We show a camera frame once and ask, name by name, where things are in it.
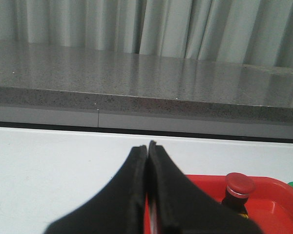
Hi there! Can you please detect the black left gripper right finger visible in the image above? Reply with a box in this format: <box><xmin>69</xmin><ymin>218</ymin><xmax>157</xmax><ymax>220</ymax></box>
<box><xmin>148</xmin><ymin>141</ymin><xmax>261</xmax><ymax>234</ymax></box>

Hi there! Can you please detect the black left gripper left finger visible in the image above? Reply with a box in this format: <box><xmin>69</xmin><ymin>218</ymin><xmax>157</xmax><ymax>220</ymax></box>
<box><xmin>45</xmin><ymin>145</ymin><xmax>147</xmax><ymax>234</ymax></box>

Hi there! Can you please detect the red push button switch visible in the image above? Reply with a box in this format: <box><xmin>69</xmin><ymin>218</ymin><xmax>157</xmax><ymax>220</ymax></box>
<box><xmin>221</xmin><ymin>173</ymin><xmax>256</xmax><ymax>219</ymax></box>

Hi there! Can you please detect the red plastic tray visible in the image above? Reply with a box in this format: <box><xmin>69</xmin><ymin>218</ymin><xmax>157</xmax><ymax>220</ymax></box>
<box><xmin>187</xmin><ymin>175</ymin><xmax>293</xmax><ymax>234</ymax></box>

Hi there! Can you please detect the grey stone counter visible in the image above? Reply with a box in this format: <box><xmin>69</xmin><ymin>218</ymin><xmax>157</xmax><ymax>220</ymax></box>
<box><xmin>0</xmin><ymin>40</ymin><xmax>293</xmax><ymax>139</ymax></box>

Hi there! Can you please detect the pale green curtain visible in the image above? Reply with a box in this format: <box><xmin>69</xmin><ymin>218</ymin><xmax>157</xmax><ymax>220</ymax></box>
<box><xmin>0</xmin><ymin>0</ymin><xmax>293</xmax><ymax>68</ymax></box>

